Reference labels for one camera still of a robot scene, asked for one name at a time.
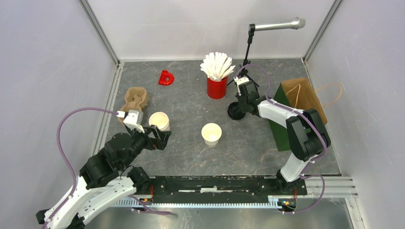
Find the green paper bag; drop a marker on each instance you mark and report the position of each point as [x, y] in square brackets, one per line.
[298, 93]

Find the brown cardboard cup carrier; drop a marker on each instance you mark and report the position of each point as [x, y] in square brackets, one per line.
[136, 98]

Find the red plastic letter d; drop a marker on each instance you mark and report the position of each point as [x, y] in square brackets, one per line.
[166, 78]

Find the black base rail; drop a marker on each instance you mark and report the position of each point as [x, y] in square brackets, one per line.
[215, 189]

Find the black mini tripod stand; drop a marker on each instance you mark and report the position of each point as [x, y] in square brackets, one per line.
[244, 72]

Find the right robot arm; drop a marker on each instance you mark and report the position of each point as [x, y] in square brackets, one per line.
[307, 135]

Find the red cylindrical holder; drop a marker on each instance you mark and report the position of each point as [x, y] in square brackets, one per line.
[216, 89]

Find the silver microphone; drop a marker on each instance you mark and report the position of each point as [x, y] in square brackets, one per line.
[295, 24]

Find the single white paper cup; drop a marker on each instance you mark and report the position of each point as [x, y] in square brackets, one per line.
[211, 134]

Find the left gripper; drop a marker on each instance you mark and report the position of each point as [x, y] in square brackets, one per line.
[160, 140]

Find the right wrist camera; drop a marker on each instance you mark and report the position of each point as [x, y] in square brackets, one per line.
[240, 81]

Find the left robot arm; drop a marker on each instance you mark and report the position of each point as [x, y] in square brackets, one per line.
[79, 206]

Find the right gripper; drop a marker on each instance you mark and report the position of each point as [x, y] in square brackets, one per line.
[239, 98]

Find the white paper cup stack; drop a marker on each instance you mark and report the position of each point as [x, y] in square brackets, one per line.
[160, 120]

